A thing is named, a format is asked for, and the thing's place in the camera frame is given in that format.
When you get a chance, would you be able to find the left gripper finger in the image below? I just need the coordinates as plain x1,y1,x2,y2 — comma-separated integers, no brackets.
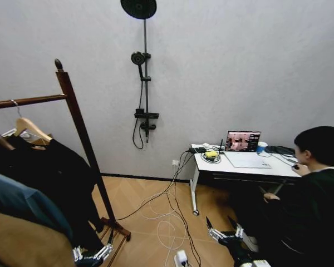
95,230,115,261
72,245,85,263

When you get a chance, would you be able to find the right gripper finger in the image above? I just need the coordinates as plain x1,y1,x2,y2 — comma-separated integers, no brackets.
227,215,245,239
205,216,223,242

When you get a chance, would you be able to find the tan brown garment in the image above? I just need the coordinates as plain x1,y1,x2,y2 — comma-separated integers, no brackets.
0,209,76,267

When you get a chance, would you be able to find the teal hanging garment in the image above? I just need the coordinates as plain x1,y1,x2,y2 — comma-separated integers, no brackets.
0,169,75,246

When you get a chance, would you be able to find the black hanging garment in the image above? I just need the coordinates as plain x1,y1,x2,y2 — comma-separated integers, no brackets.
0,134,105,253

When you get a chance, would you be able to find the dark brown clothes hanger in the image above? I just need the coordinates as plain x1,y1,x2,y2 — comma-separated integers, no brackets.
0,128,16,151

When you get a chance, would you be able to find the white plastic clothes hanger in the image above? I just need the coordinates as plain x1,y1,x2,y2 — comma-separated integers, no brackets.
1,128,31,140

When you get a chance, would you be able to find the light wooden clothes hanger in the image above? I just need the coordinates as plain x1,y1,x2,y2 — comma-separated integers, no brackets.
10,98,53,146

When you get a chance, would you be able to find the white power strip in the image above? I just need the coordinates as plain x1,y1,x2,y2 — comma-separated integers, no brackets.
173,249,189,267

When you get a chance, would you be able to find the white desk on wheels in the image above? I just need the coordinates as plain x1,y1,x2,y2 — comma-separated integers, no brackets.
189,143,303,216

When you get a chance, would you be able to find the silver open laptop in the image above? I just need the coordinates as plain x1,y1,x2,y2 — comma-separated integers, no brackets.
224,131,273,169

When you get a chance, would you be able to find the person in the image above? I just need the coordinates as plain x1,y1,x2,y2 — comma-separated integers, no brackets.
229,125,334,267

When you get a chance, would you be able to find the black box with antenna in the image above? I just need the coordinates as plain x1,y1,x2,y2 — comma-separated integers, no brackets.
188,139,224,155

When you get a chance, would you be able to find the black shower spout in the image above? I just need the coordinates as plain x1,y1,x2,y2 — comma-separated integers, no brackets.
139,121,157,144

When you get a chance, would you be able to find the dark wooden clothes rack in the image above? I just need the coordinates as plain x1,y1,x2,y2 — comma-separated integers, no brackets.
0,58,132,242

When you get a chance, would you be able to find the black shower valve shelf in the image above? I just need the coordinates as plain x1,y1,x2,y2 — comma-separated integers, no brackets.
133,108,160,120

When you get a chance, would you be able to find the black hand shower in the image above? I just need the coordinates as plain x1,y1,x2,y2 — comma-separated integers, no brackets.
130,51,152,79

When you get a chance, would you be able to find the black shower riser pipe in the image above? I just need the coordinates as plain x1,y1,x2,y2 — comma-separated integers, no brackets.
142,18,151,144

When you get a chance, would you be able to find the black round rain shower head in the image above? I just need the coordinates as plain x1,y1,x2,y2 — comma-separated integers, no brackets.
120,0,158,21

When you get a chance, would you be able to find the black floor cable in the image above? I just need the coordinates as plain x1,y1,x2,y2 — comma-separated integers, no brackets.
165,155,203,267
116,150,194,221

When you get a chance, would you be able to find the white floor cable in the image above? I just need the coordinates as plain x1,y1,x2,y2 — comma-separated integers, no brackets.
139,155,190,253

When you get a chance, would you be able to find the black cable bundle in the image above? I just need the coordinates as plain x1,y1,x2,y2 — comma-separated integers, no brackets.
264,145,297,159

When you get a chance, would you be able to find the black shower hose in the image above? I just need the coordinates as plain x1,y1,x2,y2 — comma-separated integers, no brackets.
131,77,146,150

